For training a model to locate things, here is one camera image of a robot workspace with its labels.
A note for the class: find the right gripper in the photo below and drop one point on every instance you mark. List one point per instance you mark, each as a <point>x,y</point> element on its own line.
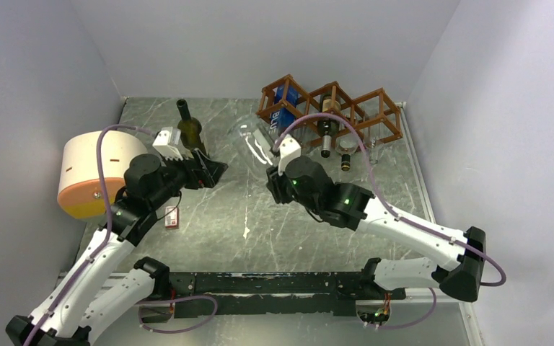
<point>275,183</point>

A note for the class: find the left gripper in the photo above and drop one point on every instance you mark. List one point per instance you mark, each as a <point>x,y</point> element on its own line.
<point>203,171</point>

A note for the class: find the clear round glass bottle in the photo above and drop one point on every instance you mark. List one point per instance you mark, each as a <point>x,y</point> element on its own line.
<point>305,135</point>

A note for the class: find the blue square bottle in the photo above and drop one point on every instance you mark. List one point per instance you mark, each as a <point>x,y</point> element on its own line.
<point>282,118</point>

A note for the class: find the dark green labelled wine bottle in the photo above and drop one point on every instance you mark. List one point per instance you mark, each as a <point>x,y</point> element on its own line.
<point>326,126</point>

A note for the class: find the clear square gold-label bottle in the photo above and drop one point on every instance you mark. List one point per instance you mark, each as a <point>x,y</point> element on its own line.
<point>346,146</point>

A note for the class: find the brown wooden wine rack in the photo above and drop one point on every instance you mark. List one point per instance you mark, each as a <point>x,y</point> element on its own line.
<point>355,112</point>

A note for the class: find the clear bottle silver cap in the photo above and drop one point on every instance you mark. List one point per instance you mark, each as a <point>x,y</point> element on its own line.
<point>373,136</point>

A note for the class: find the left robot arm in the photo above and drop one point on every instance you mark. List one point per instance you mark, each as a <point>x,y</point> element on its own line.
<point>76,312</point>

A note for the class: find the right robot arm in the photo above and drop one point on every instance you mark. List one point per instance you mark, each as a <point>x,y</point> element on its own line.
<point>450,259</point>

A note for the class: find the small red box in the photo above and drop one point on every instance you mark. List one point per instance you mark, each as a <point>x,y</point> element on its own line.
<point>171,217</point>

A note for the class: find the cream and orange cylinder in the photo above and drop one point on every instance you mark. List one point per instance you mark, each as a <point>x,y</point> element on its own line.
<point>79,190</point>

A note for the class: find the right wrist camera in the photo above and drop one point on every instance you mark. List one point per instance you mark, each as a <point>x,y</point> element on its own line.
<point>289,149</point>

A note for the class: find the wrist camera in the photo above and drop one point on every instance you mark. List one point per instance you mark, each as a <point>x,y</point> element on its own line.
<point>289,149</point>
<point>166,143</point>

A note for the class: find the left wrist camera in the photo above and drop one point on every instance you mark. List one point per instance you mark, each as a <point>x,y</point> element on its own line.
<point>166,143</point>

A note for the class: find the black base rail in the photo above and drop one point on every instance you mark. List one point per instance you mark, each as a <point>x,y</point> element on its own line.
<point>274,293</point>

